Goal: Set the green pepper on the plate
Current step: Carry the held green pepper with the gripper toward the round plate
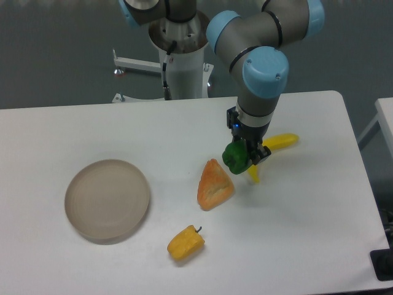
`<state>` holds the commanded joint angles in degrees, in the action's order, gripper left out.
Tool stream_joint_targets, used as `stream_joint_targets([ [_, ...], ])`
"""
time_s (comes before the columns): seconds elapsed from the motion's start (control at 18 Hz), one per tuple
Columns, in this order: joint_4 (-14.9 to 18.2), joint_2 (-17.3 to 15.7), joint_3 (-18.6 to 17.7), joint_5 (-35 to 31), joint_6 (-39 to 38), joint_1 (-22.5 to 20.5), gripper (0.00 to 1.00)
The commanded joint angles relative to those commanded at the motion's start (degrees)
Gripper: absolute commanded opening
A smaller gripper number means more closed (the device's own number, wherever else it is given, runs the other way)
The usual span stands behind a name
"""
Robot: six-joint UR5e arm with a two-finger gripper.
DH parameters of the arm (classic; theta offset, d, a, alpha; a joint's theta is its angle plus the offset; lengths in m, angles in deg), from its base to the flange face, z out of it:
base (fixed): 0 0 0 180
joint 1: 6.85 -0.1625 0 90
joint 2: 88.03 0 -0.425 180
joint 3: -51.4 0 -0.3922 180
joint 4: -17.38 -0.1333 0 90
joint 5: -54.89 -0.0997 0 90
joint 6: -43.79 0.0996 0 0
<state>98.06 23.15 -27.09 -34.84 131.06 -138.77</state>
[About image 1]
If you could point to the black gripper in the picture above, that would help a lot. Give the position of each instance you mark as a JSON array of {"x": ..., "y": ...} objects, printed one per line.
[{"x": 252, "y": 129}]

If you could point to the green pepper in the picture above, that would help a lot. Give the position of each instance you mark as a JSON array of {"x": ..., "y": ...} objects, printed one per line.
[{"x": 236, "y": 157}]

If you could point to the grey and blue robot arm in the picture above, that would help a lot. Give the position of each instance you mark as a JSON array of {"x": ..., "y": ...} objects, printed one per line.
[{"x": 250, "y": 48}]

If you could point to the yellow pepper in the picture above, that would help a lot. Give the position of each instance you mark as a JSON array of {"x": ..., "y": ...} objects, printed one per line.
[{"x": 185, "y": 243}]

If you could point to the beige round plate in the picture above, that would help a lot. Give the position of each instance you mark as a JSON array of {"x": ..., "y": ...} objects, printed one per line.
[{"x": 106, "y": 201}]

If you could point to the yellow banana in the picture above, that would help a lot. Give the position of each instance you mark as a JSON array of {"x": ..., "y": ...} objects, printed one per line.
[{"x": 274, "y": 143}]

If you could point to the orange triangular sandwich toy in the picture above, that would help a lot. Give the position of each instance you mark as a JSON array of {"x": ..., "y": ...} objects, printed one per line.
[{"x": 215, "y": 186}]

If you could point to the white side table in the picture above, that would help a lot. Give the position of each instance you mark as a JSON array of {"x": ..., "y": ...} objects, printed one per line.
[{"x": 382, "y": 121}]

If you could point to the black device at table edge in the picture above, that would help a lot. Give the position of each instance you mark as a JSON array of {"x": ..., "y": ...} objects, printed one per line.
[{"x": 382, "y": 264}]

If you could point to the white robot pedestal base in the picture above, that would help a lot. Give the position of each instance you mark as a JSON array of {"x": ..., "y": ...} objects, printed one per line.
[{"x": 180, "y": 46}]

